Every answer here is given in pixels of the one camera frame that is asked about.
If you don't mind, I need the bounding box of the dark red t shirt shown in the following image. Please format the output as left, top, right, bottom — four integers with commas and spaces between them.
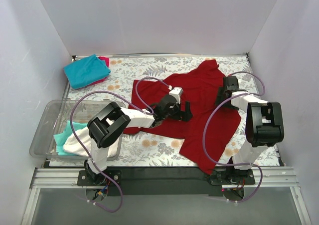
131, 60, 241, 174

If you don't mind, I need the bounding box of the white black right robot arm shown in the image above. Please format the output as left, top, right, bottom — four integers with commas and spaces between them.
210, 76, 284, 186

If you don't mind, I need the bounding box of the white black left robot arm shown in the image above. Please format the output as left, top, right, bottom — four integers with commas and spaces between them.
85, 95, 193, 185

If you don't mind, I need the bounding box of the floral patterned table mat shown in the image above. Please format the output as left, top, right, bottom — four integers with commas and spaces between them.
48, 55, 280, 167

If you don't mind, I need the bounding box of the folded pink t shirt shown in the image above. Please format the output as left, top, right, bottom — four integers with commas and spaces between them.
90, 56, 110, 85

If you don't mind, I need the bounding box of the folded teal t shirt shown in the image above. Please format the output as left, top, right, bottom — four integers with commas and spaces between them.
63, 54, 111, 89

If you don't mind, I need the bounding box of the white t shirt in bin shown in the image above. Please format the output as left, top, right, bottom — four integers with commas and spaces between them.
63, 127, 120, 158

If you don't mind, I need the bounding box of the clear plastic bin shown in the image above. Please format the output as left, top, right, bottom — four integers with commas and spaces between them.
29, 99, 110, 161

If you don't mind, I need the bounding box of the light teal t shirt in bin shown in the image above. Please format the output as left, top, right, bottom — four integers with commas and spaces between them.
53, 120, 87, 156

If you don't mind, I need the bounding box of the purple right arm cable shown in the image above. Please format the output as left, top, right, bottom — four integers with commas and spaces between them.
202, 71, 265, 204

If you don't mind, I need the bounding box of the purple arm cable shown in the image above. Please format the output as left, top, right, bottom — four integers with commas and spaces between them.
202, 71, 265, 204
69, 77, 172, 213

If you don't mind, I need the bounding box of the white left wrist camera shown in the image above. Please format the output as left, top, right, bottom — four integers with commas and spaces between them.
169, 87, 183, 104

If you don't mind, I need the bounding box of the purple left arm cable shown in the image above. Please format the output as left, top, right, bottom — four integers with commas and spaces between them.
69, 77, 172, 213

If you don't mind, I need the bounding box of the aluminium frame rail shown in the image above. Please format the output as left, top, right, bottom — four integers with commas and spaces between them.
21, 167, 85, 225

